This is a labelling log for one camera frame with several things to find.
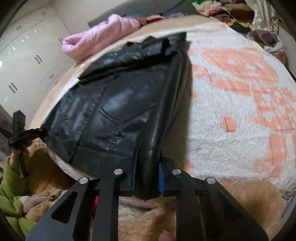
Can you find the person right hand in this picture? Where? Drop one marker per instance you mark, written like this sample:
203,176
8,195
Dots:
166,236

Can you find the bag of clothes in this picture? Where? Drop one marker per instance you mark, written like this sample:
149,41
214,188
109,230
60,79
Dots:
269,41

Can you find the pile of folded clothes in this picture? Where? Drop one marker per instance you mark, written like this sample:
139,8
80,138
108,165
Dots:
230,12

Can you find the white wardrobe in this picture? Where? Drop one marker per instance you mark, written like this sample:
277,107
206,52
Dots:
32,60

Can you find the black leather jacket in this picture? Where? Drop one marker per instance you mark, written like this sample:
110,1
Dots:
124,99

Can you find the white pink patterned blanket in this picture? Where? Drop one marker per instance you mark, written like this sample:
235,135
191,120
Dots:
236,120

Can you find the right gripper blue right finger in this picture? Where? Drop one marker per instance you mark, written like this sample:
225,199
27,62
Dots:
161,180

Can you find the cream satin curtain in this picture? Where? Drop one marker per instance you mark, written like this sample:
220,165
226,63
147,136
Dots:
265,16

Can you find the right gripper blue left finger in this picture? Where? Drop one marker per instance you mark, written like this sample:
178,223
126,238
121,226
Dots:
135,156

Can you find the green sleeve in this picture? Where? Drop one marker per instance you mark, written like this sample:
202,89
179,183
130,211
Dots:
13,187

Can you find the red cloth under blanket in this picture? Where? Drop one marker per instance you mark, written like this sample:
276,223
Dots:
96,202

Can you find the person left hand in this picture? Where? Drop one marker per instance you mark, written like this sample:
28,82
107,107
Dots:
15,157

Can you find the pink quilted duvet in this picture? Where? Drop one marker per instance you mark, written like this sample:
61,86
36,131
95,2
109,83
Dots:
82,45

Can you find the grey headboard cushion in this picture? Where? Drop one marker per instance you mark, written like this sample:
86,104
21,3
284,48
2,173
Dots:
147,8

